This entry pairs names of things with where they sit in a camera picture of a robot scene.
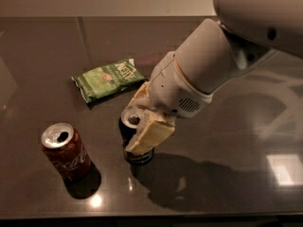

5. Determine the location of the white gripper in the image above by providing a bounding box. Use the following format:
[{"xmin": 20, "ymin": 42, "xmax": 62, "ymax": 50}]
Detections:
[{"xmin": 125, "ymin": 52, "xmax": 213, "ymax": 155}]

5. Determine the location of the dark blue pepsi can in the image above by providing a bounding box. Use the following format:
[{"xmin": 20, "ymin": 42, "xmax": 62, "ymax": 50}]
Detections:
[{"xmin": 118, "ymin": 105, "xmax": 155, "ymax": 166}]

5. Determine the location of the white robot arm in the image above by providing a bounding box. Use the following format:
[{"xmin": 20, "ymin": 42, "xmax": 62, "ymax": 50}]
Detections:
[{"xmin": 121, "ymin": 0, "xmax": 303, "ymax": 155}]

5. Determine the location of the red coke can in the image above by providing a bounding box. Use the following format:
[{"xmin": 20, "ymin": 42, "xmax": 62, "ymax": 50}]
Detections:
[{"xmin": 40, "ymin": 122, "xmax": 92, "ymax": 183}]

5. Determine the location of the green chip bag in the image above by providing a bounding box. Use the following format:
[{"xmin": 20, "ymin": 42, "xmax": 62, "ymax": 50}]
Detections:
[{"xmin": 72, "ymin": 59, "xmax": 145, "ymax": 104}]

